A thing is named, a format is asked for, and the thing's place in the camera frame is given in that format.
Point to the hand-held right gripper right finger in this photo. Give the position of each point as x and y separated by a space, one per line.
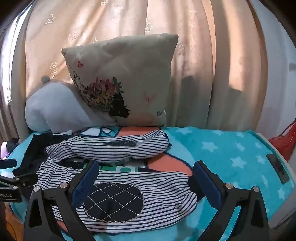
208 183

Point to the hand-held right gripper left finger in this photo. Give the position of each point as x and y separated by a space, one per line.
84 183

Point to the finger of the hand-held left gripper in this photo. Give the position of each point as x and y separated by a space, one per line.
8 163
26 179

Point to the dark navy pants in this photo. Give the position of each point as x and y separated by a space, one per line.
32 153

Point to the striped pants with navy patches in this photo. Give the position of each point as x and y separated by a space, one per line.
129 150

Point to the turquoise printed blanket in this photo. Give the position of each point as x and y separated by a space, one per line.
226 150

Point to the black phone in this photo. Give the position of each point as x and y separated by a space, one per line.
277 168

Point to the grey plush toy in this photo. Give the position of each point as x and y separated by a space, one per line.
53 106

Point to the red bag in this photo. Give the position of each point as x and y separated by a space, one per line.
283 142

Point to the window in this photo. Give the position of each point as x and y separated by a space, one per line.
9 69

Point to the floral print pillow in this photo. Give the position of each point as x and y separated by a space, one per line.
129 76

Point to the beige star curtain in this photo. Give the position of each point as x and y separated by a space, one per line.
203 58

